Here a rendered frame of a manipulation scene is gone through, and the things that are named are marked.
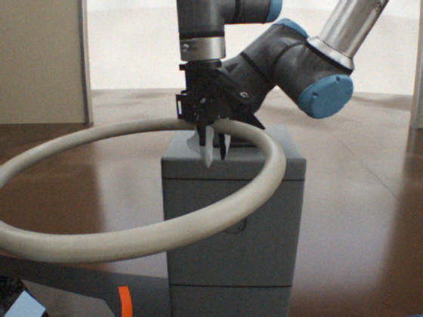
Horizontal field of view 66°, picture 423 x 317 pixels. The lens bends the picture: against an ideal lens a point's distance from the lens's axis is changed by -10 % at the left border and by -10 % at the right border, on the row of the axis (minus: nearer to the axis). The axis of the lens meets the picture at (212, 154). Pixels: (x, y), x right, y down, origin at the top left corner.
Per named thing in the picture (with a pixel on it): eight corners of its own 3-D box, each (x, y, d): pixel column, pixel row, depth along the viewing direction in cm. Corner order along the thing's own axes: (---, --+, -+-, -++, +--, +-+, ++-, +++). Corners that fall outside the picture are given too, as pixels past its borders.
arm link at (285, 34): (256, 71, 118) (295, 37, 114) (284, 99, 107) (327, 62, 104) (234, 42, 106) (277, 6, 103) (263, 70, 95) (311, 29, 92)
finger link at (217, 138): (213, 149, 82) (205, 113, 78) (235, 154, 78) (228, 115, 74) (205, 156, 80) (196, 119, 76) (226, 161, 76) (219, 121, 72)
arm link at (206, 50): (233, 35, 68) (202, 38, 61) (235, 60, 70) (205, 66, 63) (199, 37, 74) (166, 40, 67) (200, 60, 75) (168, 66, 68)
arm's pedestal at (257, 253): (176, 293, 165) (167, 120, 138) (279, 295, 163) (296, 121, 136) (160, 377, 118) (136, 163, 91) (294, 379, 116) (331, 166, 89)
